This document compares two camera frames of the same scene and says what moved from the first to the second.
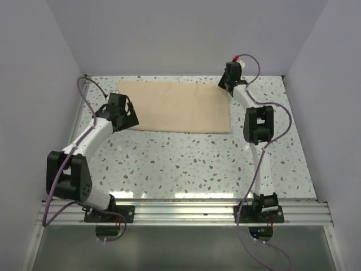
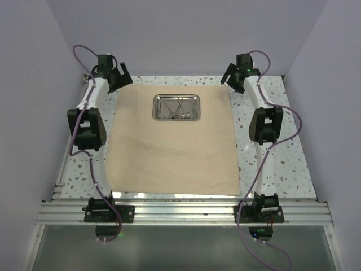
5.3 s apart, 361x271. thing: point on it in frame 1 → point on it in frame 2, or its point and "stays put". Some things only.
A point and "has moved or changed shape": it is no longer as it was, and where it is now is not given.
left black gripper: (131, 119) → (125, 79)
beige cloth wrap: (177, 106) has moved or changed shape
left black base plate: (113, 214) stays put
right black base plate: (255, 214) stays put
